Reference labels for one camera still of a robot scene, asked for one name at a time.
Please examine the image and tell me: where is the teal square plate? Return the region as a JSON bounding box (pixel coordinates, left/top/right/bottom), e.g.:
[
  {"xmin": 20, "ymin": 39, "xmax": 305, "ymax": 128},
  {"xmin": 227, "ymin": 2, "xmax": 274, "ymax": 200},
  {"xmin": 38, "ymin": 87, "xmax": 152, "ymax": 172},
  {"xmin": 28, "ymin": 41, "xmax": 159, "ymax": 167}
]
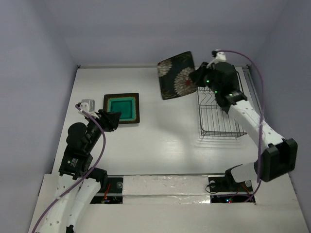
[{"xmin": 103, "ymin": 93, "xmax": 140, "ymax": 124}]

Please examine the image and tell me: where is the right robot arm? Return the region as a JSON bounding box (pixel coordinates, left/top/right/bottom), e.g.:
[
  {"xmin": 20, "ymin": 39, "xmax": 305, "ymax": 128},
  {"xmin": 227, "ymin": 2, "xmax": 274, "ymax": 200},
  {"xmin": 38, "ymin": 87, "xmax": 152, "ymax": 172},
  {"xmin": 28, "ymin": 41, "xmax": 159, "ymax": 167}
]
[{"xmin": 190, "ymin": 62, "xmax": 298, "ymax": 190}]

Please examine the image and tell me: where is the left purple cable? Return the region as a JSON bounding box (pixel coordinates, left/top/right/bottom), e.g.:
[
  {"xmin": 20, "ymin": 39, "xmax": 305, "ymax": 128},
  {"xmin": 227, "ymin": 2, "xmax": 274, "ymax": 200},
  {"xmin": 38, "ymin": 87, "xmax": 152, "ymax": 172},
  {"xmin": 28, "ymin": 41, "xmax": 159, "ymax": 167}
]
[{"xmin": 30, "ymin": 104, "xmax": 107, "ymax": 233}]

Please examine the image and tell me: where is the wire dish rack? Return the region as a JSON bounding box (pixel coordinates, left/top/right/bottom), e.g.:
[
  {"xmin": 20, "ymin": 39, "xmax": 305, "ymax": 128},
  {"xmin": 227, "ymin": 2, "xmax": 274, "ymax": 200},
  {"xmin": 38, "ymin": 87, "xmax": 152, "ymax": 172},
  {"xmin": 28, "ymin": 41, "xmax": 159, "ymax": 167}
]
[{"xmin": 197, "ymin": 70, "xmax": 248, "ymax": 139}]

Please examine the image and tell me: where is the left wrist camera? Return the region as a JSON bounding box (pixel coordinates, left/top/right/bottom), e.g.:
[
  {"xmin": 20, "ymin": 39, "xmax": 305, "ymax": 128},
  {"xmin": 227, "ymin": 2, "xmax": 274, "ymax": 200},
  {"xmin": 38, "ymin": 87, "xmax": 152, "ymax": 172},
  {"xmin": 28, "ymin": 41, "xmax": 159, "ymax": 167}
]
[{"xmin": 76, "ymin": 99, "xmax": 96, "ymax": 116}]

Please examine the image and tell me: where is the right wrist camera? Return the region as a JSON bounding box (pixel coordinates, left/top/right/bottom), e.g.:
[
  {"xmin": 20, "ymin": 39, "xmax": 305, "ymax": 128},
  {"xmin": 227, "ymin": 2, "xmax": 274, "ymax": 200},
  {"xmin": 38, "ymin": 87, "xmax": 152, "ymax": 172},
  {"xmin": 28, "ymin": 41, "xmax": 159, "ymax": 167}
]
[{"xmin": 212, "ymin": 50, "xmax": 226, "ymax": 64}]

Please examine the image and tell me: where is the black floral square plate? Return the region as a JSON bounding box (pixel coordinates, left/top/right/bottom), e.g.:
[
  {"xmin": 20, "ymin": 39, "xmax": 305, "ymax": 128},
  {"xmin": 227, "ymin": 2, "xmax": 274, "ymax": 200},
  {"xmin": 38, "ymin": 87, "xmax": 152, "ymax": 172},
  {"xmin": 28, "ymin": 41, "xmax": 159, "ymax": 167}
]
[{"xmin": 157, "ymin": 51, "xmax": 197, "ymax": 100}]

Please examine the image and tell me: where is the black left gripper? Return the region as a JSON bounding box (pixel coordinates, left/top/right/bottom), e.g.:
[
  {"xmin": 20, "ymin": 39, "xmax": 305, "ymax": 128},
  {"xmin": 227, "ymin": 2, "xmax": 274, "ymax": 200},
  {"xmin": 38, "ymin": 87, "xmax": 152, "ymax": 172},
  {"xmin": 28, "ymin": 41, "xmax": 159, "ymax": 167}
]
[{"xmin": 86, "ymin": 108, "xmax": 121, "ymax": 151}]

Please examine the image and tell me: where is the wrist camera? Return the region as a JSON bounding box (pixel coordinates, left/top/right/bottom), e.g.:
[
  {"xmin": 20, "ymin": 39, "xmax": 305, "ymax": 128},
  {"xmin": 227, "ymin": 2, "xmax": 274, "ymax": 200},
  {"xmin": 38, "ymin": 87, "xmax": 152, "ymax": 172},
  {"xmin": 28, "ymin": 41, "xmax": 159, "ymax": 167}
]
[
  {"xmin": 212, "ymin": 50, "xmax": 226, "ymax": 64},
  {"xmin": 76, "ymin": 99, "xmax": 96, "ymax": 116}
]

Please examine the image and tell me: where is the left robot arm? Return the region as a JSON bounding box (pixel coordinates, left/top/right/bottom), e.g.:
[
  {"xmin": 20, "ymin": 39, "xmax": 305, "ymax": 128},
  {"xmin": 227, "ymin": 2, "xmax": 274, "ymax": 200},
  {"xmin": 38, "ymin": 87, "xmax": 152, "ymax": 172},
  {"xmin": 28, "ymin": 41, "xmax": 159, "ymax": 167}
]
[{"xmin": 32, "ymin": 108, "xmax": 121, "ymax": 233}]

